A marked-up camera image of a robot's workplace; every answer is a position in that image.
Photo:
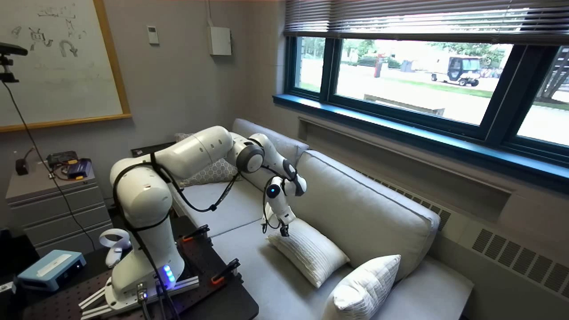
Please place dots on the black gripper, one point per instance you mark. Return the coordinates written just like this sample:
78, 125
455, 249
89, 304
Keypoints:
283, 223

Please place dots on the cream striped pillow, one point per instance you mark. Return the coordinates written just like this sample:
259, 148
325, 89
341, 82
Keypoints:
311, 255
361, 290

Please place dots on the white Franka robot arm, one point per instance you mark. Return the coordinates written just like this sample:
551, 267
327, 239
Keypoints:
142, 201

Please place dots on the orange black clamp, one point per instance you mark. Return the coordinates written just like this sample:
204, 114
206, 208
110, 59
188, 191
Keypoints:
192, 235
224, 274

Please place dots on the grey fabric sofa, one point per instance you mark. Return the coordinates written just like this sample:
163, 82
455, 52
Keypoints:
355, 214

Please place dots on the black robot table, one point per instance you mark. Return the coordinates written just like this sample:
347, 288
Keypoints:
236, 304

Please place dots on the silver robot mounting plate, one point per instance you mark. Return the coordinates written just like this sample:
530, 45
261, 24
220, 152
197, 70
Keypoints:
178, 288

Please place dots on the black side table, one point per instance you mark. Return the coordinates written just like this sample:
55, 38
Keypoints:
144, 148

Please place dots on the white VR controller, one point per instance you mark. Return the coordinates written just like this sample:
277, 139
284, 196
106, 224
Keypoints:
114, 246

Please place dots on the colourful electronics pile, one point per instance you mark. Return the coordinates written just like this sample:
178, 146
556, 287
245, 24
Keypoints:
71, 168

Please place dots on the grey drawer cabinet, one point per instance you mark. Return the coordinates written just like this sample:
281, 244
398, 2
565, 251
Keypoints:
53, 207

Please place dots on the light blue box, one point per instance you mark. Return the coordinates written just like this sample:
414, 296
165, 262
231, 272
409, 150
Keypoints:
50, 269

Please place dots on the grey window blinds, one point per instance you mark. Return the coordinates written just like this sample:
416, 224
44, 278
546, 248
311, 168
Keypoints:
414, 18

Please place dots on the white wall box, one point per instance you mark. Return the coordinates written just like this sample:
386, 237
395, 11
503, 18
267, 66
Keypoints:
220, 41

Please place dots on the wall heater vent grille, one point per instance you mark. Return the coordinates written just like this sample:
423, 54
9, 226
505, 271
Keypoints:
515, 255

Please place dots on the white wall thermostat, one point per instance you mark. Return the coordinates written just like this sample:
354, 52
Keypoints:
153, 36

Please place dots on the wide blue frame window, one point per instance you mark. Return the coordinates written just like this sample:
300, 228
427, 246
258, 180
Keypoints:
503, 112

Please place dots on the wood frame whiteboard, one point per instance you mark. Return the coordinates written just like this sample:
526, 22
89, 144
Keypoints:
58, 72

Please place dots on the black tripod camera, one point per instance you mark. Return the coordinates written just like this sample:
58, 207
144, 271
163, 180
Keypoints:
9, 52

